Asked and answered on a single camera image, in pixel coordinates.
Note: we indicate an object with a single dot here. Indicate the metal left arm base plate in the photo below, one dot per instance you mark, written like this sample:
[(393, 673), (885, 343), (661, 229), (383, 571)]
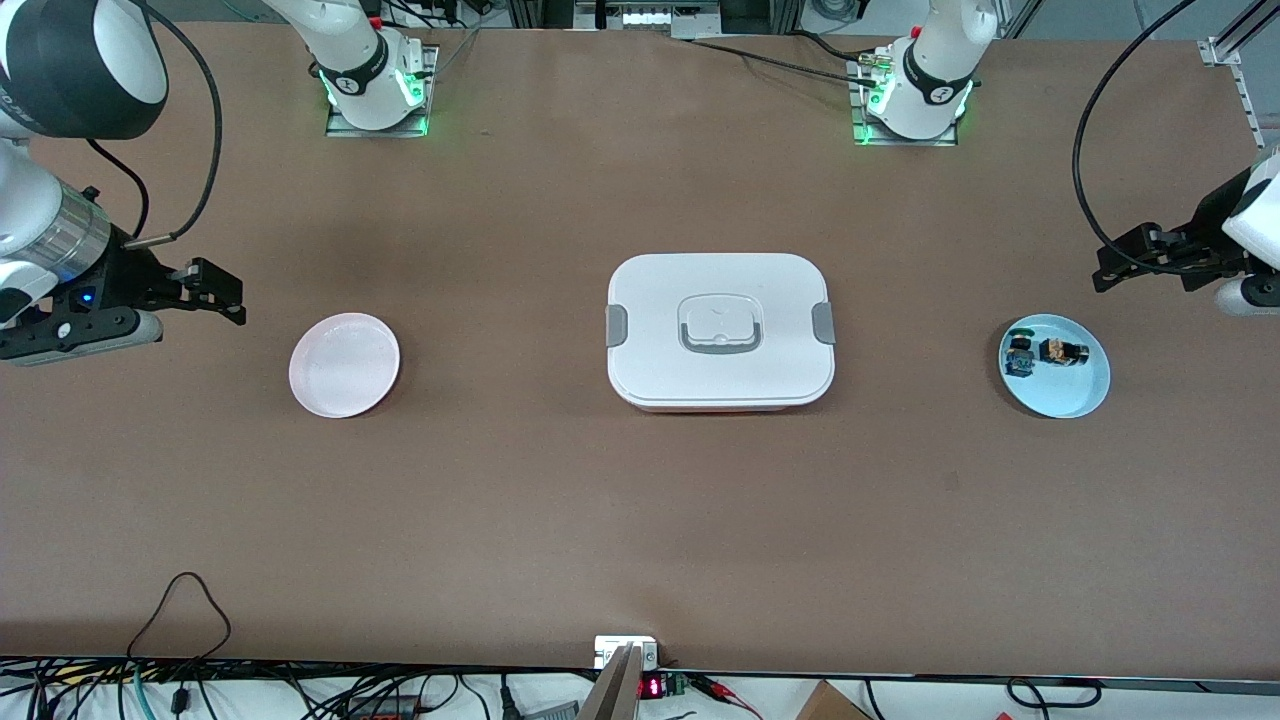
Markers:
[(870, 141)]

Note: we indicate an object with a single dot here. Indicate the light blue round plate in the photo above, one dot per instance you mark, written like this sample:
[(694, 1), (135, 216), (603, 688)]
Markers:
[(1060, 395)]

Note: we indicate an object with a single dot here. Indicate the aluminium corner bracket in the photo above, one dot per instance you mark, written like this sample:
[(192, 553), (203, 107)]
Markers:
[(1220, 52)]

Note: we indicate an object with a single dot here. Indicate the pink round plate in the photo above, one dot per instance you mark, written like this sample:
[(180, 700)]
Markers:
[(345, 365)]

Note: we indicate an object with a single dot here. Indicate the red test lead clips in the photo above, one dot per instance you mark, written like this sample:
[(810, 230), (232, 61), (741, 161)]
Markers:
[(730, 693)]

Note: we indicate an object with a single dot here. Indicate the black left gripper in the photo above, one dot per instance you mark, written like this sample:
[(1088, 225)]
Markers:
[(1203, 244)]

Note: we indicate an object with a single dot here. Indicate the aluminium camera post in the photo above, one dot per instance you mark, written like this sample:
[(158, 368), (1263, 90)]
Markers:
[(615, 690)]

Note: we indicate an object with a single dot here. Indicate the orange push button switch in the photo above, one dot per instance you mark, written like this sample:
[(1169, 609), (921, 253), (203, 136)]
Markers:
[(1065, 353)]

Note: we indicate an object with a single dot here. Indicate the white power strip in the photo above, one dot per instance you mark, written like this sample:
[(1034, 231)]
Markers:
[(660, 17)]

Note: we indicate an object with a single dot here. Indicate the brown cardboard box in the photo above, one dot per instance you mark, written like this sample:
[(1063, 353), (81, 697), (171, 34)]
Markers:
[(830, 705)]

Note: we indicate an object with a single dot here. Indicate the red digit display module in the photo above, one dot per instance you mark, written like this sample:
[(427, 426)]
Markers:
[(652, 687)]

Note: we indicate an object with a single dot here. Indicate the white lunch box grey clips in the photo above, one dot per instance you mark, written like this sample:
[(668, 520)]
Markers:
[(650, 300)]

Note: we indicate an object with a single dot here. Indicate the white post mount bracket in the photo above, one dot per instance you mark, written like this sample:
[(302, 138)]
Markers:
[(605, 648)]

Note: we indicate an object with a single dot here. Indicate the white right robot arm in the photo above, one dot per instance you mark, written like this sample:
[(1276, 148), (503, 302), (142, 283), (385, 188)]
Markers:
[(370, 100)]

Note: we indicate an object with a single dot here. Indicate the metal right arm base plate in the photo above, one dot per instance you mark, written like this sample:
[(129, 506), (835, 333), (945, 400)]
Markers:
[(345, 128)]

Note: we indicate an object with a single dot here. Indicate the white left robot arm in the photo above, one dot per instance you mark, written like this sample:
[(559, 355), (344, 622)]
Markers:
[(925, 110)]

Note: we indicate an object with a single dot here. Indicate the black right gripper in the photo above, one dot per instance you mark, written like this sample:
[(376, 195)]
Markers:
[(122, 273)]

